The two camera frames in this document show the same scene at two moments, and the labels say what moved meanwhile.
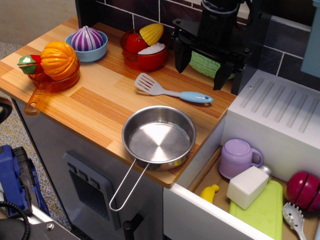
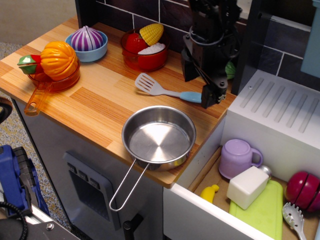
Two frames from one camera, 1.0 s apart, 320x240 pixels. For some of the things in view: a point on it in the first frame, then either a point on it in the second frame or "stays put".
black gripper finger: (183, 53) → (190, 71)
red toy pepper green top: (31, 64) stays put
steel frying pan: (161, 137) stays put
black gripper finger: (223, 74) → (211, 95)
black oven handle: (129, 227) stays put
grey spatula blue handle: (148, 85) stays put
